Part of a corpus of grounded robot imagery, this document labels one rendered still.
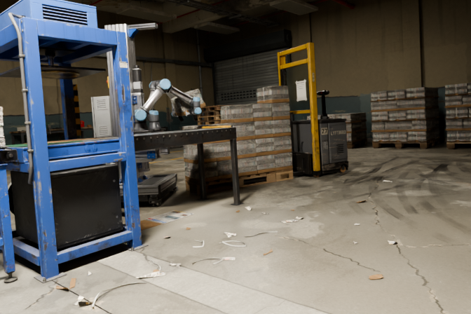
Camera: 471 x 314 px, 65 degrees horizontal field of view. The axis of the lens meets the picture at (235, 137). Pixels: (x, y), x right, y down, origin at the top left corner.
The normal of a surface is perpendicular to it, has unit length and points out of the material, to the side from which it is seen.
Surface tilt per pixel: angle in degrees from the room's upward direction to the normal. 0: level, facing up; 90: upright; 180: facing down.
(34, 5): 90
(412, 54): 90
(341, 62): 90
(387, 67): 90
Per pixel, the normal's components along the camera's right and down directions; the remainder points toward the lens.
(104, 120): -0.08, 0.06
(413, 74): -0.66, 0.08
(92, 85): 0.75, -0.01
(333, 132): 0.48, 0.02
